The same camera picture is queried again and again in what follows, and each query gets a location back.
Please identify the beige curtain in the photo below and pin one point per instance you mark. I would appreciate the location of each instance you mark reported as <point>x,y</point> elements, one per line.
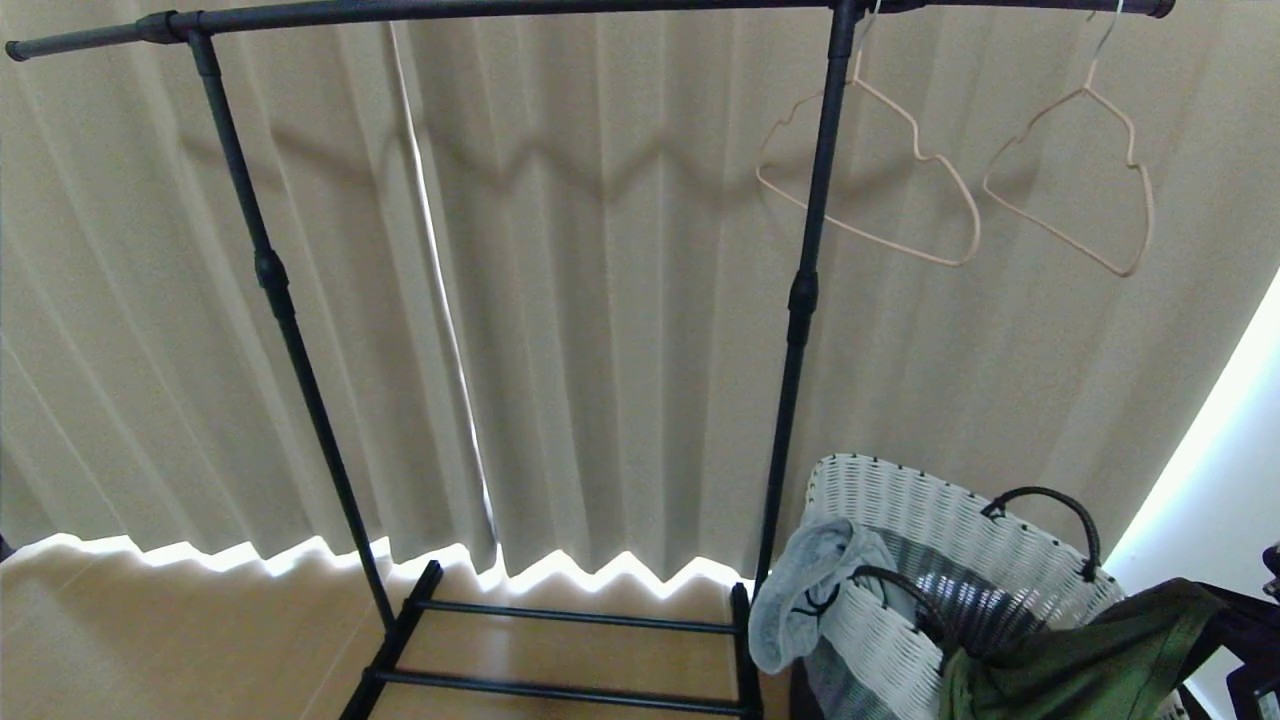
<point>600,350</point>

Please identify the pale grey shorts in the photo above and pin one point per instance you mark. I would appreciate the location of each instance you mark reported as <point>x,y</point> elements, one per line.
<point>800,600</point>

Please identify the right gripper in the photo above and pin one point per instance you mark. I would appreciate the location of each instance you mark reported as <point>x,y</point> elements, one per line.
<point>1245,690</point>

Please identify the green printed t-shirt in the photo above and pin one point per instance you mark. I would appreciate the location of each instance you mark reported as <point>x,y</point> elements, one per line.
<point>1080,660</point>

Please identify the white laundry basket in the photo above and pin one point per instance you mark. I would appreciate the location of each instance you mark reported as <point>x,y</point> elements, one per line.
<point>900,500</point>

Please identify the black clothes rack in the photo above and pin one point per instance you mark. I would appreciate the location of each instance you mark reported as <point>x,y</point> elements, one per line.
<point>815,200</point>

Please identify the pink clothes hanger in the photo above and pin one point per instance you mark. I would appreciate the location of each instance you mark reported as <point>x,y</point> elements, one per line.
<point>1148,215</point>
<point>870,230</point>

